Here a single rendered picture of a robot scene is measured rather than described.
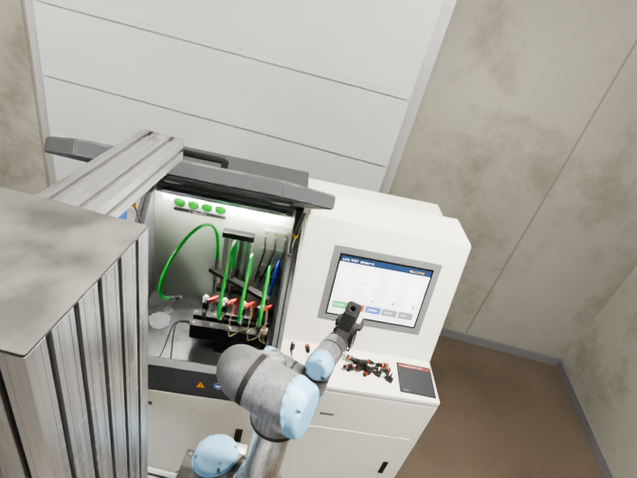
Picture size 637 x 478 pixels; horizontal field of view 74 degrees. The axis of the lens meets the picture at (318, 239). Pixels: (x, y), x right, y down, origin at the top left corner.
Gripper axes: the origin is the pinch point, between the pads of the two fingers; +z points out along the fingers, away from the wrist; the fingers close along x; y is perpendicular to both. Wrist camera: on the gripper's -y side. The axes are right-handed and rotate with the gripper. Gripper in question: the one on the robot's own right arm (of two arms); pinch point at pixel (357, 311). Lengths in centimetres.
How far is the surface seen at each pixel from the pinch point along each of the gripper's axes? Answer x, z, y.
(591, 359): 143, 215, 79
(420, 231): 7, 45, -21
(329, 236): -25.2, 25.4, -12.2
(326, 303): -19.0, 26.6, 17.5
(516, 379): 101, 203, 114
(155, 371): -66, -20, 50
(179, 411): -59, -11, 74
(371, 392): 12.2, 17.7, 42.3
